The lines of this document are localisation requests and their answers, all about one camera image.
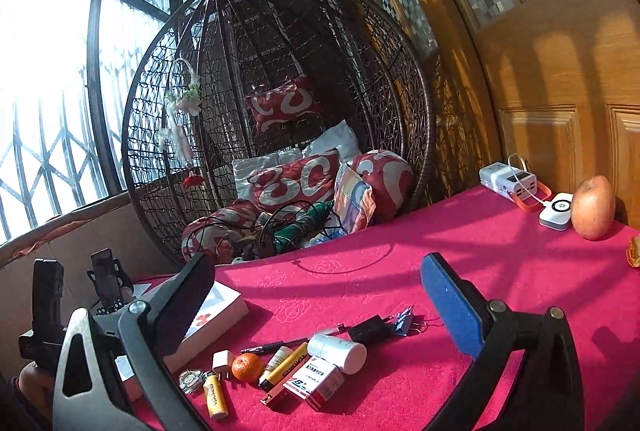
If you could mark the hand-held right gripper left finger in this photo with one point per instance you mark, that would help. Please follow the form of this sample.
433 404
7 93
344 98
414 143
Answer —
182 306

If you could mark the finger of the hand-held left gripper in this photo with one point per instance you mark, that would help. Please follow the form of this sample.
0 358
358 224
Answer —
47 291
104 276

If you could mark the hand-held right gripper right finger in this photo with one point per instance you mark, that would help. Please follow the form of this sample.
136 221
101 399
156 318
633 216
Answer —
450 306

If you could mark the white flat box red print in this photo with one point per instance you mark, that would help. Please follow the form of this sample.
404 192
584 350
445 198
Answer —
215 316

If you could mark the blue binder clip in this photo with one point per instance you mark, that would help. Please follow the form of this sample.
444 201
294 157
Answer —
406 320

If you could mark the magenta embroidered tablecloth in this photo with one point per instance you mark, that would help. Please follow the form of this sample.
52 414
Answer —
400 261

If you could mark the white charger cube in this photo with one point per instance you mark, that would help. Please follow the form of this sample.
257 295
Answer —
223 363

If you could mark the red patterned seat cushion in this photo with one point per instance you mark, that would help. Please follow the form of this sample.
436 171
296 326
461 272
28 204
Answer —
215 231

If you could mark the black power plug adapter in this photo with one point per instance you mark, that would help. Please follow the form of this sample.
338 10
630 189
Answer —
370 329

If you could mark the small orange tangerine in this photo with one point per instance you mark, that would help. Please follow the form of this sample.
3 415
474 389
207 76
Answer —
247 367

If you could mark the black pen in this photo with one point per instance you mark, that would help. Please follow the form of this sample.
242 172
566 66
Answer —
270 346

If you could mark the yellow lighter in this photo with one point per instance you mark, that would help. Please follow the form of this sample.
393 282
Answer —
216 398

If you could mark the small cream tube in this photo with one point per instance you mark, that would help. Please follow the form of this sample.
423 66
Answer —
280 357

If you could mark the white cylindrical bottle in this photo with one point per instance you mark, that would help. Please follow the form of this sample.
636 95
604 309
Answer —
337 352

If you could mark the yellow tube red print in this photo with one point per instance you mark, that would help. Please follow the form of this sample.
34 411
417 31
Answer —
291 361

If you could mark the small red hanging ornament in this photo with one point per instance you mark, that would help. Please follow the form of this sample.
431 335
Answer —
192 180

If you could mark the red lighter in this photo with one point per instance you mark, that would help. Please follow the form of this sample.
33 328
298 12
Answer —
272 397

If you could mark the white power bank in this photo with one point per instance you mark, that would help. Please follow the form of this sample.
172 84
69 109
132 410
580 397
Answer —
512 183

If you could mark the round red patterned cushion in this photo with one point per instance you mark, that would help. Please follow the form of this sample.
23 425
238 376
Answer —
384 183

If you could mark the green folded umbrella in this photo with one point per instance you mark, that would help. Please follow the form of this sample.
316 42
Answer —
300 226

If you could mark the plaid striped cushion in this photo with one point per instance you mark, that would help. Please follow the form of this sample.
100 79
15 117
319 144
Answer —
353 202

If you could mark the white square round-dial device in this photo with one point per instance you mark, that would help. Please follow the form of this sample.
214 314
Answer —
556 210

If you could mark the brown wicker hanging egg chair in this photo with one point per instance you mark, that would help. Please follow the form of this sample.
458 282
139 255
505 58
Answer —
150 136

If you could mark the white satin pillow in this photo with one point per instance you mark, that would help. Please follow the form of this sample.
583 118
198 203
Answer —
252 171
332 142

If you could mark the red white medicine box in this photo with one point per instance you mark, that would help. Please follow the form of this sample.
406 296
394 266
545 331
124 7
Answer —
315 385

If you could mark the large red patterned cushion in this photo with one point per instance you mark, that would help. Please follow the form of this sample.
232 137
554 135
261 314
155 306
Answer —
292 182

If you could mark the red yellow apple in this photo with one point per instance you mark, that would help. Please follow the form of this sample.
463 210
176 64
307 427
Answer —
593 208

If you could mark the white pink dream catcher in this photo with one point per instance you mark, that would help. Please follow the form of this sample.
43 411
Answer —
184 103

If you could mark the orange fruit piece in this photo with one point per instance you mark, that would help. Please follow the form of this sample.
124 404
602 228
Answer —
634 252

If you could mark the window with metal grille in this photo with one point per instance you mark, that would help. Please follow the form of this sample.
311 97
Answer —
50 86

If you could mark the small red patterned cushion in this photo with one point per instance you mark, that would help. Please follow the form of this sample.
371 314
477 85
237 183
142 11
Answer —
282 104

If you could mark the wooden door with glass panes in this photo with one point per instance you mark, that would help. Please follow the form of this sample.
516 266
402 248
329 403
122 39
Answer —
540 61

